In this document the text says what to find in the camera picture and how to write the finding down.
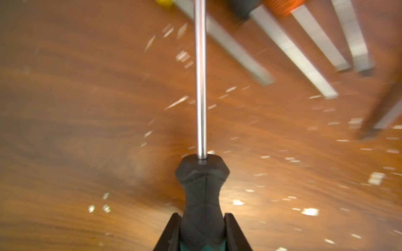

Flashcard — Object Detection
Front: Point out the orange black screwdriver left group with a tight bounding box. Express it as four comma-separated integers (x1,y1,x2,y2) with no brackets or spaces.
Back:
263,0,351,72

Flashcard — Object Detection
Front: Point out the slim yellow handle screwdriver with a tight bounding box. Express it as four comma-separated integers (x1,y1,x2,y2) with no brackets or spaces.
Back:
156,1,274,86

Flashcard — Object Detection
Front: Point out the small green black screwdriver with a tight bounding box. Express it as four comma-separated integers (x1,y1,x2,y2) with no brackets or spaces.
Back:
331,0,374,77

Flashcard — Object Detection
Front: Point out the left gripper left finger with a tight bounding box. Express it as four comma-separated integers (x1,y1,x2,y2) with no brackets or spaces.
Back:
153,213,182,251

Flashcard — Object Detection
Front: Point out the large green black screwdriver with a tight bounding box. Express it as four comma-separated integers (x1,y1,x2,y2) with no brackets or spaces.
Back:
175,1,229,251

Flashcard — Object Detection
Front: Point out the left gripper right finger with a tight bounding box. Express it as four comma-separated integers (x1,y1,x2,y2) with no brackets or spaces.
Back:
224,213,252,251

